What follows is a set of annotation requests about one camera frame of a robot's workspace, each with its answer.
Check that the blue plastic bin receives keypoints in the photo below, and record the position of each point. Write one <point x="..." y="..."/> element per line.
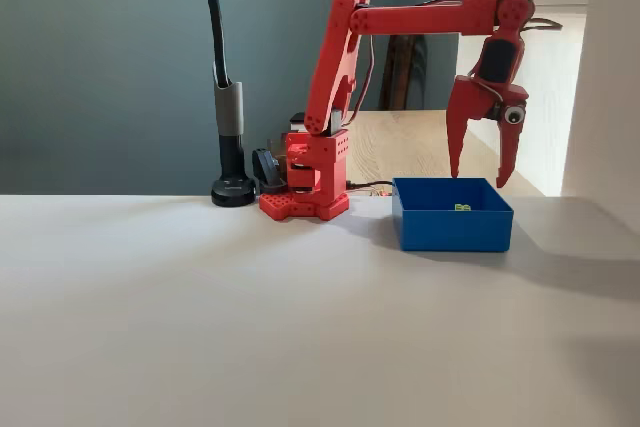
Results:
<point x="450" y="232"/>

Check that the googly eye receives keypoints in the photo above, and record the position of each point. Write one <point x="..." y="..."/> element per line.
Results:
<point x="514" y="114"/>

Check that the white window blind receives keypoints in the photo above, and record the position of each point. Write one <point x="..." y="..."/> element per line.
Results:
<point x="550" y="97"/>

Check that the green lego brick stack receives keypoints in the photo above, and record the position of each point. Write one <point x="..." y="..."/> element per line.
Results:
<point x="462" y="208"/>

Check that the light wooden table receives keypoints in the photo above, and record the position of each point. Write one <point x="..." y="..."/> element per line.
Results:
<point x="400" y="147"/>

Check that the red robot arm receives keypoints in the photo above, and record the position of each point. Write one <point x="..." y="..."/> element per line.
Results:
<point x="415" y="19"/>

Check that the black gooseneck stand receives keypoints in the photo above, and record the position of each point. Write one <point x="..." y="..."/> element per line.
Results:
<point x="229" y="107"/>

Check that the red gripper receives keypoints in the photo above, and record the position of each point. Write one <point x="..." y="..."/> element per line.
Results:
<point x="481" y="98"/>

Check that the black table clamp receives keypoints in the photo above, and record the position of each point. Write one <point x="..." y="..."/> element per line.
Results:
<point x="265" y="167"/>

